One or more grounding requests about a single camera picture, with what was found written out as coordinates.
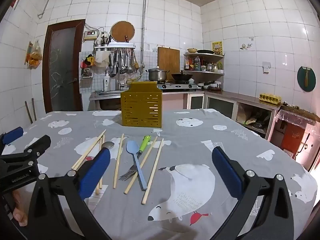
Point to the steel counter cabinet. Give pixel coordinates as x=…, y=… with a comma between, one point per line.
x=225, y=106

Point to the rectangular wooden cutting board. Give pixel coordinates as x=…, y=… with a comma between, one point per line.
x=168, y=60

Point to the person's left hand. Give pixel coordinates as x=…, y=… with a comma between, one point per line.
x=20, y=212

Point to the grey wall pipe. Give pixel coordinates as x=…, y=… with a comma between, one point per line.
x=143, y=25

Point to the plastic covered side table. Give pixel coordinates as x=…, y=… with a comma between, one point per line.
x=297, y=115

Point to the white soap bottle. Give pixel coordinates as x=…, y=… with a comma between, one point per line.
x=106, y=82

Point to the blue plastic spoon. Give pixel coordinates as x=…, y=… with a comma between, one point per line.
x=132, y=147

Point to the red box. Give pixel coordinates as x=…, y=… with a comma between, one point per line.
x=291, y=137

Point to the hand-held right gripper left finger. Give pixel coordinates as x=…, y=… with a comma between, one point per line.
x=96, y=172

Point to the steel utensil rack with ladles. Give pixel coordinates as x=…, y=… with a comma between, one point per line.
x=120, y=55

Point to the yellow wall poster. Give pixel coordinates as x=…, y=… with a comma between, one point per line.
x=217, y=48

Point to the yellow electrical box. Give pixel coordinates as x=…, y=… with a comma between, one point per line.
x=90, y=35

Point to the grey animal print tablecloth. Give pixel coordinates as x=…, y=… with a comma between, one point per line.
x=187, y=142

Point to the yellow slotted utensil holder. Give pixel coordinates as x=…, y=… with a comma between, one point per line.
x=141, y=103

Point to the metal spoon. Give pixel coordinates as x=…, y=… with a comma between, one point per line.
x=108, y=145

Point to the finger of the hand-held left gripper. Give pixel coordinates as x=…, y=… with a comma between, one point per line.
x=13, y=135
x=37, y=145

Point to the black wok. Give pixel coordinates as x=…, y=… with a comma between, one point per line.
x=181, y=77

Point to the steel corner shelf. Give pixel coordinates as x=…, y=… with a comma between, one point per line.
x=207, y=72

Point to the dark shallow pan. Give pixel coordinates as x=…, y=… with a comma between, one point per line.
x=205, y=51

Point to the steel sink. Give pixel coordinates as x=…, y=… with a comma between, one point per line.
x=108, y=93

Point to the leaning wooden sticks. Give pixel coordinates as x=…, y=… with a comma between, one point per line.
x=30, y=112

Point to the green round board with peeler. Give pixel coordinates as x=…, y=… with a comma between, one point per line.
x=310, y=82

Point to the yellow egg carton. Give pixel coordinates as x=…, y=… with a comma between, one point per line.
x=270, y=98

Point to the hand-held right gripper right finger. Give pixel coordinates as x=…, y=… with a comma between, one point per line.
x=226, y=175

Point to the dark oil bottle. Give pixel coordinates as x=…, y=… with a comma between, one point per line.
x=197, y=63

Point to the dishes on counter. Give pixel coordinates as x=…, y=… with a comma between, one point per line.
x=211, y=85

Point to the white hanging cloth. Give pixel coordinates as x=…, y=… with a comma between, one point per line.
x=101, y=58

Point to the round wooden cutting board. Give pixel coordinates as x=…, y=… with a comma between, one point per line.
x=122, y=31

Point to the pale bowl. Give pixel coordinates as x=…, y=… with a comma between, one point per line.
x=192, y=50

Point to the hanging plastic bag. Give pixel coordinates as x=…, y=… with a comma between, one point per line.
x=35, y=56

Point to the steel gas stove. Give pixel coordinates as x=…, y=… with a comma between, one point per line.
x=178, y=86

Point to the steel pot with lid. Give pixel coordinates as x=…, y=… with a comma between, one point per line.
x=157, y=75

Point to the white wall socket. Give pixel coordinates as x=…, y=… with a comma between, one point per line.
x=266, y=67

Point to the brown door with frosted glass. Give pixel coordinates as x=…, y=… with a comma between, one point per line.
x=62, y=67

